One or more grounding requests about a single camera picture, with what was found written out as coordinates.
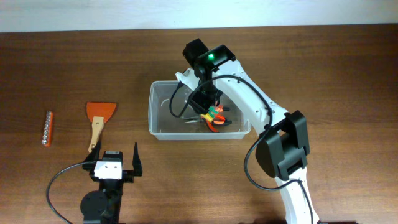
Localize black cable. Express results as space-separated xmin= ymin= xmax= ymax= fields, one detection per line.
xmin=45 ymin=161 xmax=96 ymax=224
xmin=169 ymin=74 xmax=315 ymax=224

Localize small red-handled pliers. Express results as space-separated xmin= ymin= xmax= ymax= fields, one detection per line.
xmin=204 ymin=115 xmax=231 ymax=133

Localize left black cable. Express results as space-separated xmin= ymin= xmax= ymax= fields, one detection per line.
xmin=45 ymin=161 xmax=96 ymax=224

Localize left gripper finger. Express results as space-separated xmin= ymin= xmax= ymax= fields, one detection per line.
xmin=84 ymin=141 xmax=101 ymax=162
xmin=132 ymin=142 xmax=143 ymax=177

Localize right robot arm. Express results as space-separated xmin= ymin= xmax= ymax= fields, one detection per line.
xmin=177 ymin=39 xmax=321 ymax=224

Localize orange-black long nose pliers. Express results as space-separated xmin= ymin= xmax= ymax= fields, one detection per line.
xmin=183 ymin=106 xmax=232 ymax=127

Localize orange socket bit holder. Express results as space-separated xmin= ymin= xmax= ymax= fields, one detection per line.
xmin=42 ymin=111 xmax=54 ymax=147

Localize clear plastic container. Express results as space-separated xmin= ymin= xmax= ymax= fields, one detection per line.
xmin=148 ymin=80 xmax=252 ymax=140

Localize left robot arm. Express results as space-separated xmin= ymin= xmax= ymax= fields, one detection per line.
xmin=80 ymin=142 xmax=142 ymax=224

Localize orange scraper wooden handle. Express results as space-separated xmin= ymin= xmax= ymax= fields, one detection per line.
xmin=86 ymin=102 xmax=117 ymax=153

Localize right black cable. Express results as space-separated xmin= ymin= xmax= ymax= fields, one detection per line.
xmin=169 ymin=74 xmax=315 ymax=224

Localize clear screwdriver set case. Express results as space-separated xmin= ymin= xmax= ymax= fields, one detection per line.
xmin=200 ymin=105 xmax=223 ymax=122

